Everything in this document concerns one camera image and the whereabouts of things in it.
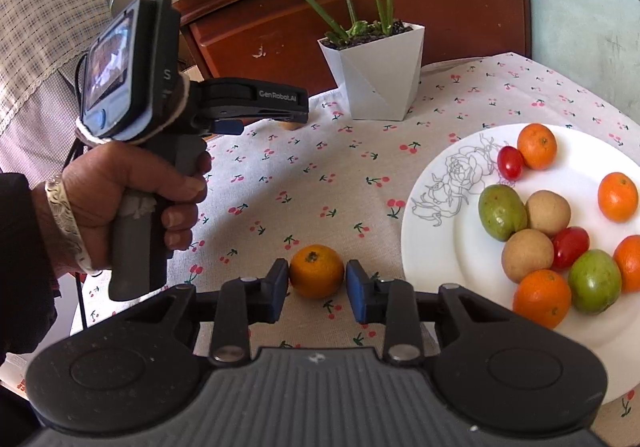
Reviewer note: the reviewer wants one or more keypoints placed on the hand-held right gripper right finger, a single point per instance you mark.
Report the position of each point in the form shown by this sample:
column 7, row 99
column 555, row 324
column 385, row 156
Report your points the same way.
column 357, row 292

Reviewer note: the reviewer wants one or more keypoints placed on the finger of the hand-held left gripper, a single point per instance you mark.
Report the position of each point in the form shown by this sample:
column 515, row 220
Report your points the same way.
column 230, row 127

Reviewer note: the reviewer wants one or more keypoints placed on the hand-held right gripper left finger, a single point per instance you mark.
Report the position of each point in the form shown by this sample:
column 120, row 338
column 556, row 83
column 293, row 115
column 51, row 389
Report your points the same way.
column 277, row 292

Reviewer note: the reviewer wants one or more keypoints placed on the white plate with flower drawing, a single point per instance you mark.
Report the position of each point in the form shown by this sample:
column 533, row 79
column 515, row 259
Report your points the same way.
column 450, row 237

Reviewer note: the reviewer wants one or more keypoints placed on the oblong green fruit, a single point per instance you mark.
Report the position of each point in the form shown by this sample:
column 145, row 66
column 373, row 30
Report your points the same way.
column 502, row 212

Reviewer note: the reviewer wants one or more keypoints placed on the brown fruit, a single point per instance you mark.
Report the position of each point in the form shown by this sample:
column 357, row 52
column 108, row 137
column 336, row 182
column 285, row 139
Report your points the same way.
column 527, row 255
column 548, row 212

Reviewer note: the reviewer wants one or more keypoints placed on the red cherry tomato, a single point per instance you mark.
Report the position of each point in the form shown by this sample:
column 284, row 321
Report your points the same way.
column 510, row 162
column 570, row 247

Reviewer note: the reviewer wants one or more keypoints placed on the round green fruit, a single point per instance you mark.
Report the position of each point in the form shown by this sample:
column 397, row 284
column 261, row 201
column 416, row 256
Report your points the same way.
column 594, row 281

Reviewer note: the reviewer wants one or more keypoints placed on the person's left forearm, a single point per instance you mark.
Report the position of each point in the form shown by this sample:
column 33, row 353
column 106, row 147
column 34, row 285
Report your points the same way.
column 20, row 252

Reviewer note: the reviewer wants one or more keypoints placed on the person's left hand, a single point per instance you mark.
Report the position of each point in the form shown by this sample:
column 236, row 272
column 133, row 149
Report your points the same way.
column 100, row 197

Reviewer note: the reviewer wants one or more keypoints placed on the cherry print tablecloth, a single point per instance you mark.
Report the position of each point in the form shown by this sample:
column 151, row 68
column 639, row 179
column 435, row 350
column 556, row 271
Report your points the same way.
column 310, row 187

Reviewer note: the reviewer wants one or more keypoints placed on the white faceted plant pot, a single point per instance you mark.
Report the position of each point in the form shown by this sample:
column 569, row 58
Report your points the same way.
column 380, row 77

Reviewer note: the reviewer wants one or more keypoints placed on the small orange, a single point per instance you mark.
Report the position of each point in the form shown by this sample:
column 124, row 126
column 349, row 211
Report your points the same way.
column 536, row 146
column 618, row 196

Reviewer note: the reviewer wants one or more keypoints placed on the wooden cabinet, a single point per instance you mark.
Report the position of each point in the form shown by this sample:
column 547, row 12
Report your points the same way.
column 450, row 12

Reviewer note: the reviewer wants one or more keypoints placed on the white paper with red print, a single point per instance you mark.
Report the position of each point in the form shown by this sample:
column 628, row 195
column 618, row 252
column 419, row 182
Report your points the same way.
column 12, row 374

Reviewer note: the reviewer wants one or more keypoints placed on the grey-green sofa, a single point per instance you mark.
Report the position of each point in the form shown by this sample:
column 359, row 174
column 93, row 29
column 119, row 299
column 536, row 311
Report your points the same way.
column 585, row 37

